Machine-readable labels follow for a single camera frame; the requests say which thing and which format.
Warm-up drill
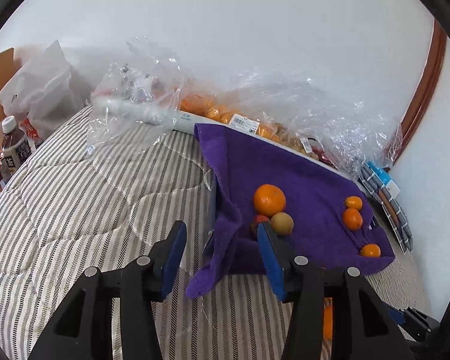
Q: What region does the orange tangerine front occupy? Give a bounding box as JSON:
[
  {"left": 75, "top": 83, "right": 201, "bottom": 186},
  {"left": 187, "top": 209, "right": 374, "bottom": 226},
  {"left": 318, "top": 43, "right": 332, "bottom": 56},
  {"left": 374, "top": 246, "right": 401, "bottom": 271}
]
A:
[{"left": 359, "top": 244, "right": 381, "bottom": 258}]

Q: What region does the small orange tangerine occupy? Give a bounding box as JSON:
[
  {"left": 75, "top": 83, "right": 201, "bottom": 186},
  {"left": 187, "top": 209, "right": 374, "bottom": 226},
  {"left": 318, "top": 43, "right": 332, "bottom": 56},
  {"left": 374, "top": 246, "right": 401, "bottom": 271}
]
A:
[{"left": 345, "top": 196, "right": 363, "bottom": 211}]

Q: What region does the yellow-green round fruit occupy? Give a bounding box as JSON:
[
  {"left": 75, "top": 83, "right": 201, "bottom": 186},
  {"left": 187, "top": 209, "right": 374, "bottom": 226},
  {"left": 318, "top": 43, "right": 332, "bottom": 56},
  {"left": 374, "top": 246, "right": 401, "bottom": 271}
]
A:
[{"left": 271, "top": 212, "right": 294, "bottom": 236}]

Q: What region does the small red fruit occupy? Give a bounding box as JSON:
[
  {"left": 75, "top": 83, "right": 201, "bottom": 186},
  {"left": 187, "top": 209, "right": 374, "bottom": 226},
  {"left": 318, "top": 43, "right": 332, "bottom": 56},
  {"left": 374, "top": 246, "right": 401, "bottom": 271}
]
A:
[{"left": 250, "top": 214, "right": 270, "bottom": 234}]

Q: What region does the large orange tangerine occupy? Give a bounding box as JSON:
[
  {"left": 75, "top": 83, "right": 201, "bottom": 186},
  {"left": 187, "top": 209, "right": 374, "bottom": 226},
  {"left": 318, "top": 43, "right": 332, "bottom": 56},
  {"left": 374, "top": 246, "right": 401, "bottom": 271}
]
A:
[{"left": 253, "top": 184, "right": 286, "bottom": 217}]

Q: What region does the purple towel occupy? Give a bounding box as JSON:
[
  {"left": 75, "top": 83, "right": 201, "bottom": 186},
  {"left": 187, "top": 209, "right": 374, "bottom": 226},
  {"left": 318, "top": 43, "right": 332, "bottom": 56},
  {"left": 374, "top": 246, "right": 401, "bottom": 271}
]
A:
[{"left": 187, "top": 124, "right": 395, "bottom": 298}]

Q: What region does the striped grey white quilt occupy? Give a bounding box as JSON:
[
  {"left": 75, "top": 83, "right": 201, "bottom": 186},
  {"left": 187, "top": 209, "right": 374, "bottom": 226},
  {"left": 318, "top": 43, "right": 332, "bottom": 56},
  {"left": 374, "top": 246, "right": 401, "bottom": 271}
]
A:
[{"left": 0, "top": 104, "right": 433, "bottom": 360}]

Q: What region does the grey checked folded cloth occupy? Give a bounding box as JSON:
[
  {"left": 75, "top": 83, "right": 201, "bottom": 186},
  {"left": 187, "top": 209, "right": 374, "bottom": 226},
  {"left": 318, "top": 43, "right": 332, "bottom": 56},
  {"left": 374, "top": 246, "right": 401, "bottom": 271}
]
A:
[{"left": 358, "top": 163, "right": 414, "bottom": 253}]

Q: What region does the blue white tissue pack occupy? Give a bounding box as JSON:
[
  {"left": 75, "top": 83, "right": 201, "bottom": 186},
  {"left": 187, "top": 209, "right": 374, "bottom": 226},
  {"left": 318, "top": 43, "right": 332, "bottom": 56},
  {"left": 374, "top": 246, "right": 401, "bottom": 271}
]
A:
[{"left": 367, "top": 161, "right": 400, "bottom": 198}]

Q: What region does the bag of brown longans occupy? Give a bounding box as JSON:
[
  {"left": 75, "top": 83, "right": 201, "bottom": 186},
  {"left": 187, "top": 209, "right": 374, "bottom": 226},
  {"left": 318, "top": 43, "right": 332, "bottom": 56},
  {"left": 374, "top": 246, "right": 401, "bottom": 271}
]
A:
[{"left": 275, "top": 125, "right": 320, "bottom": 160}]

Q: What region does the dark drink bottle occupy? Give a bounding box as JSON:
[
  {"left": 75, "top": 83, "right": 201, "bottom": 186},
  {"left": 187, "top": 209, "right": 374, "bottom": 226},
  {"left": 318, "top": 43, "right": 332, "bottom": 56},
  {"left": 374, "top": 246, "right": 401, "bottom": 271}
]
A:
[{"left": 0, "top": 115, "right": 32, "bottom": 183}]

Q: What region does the large clear plastic wrap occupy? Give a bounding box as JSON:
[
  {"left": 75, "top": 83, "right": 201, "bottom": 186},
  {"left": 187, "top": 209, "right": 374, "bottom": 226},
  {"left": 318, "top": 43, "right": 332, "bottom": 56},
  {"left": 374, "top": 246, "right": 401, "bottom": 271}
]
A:
[{"left": 179, "top": 67, "right": 402, "bottom": 178}]

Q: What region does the white long box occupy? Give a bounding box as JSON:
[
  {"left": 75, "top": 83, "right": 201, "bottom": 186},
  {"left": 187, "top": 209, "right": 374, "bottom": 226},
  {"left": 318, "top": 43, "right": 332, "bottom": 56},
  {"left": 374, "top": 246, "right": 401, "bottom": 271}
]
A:
[{"left": 91, "top": 95, "right": 361, "bottom": 189}]

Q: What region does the clear plastic bag left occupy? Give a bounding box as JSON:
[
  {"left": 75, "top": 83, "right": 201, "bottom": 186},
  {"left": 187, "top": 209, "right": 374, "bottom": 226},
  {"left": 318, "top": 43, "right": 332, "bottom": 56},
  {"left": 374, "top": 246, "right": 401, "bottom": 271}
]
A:
[{"left": 86, "top": 37, "right": 187, "bottom": 158}]

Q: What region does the white paper bag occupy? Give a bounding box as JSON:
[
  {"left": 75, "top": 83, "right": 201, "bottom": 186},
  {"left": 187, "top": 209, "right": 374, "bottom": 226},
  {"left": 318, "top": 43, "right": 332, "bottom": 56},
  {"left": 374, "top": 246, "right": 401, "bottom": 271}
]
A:
[{"left": 0, "top": 41, "right": 85, "bottom": 141}]

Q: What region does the bag of small oranges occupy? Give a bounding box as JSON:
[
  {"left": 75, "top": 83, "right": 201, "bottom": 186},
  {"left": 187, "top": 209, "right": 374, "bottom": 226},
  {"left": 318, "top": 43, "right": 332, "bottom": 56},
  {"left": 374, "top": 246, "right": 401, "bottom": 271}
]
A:
[{"left": 179, "top": 95, "right": 279, "bottom": 140}]

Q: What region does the brown wooden door frame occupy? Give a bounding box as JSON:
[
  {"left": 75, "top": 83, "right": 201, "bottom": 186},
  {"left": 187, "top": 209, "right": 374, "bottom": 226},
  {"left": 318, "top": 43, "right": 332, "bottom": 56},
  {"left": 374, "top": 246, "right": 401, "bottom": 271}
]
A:
[{"left": 396, "top": 19, "right": 447, "bottom": 160}]

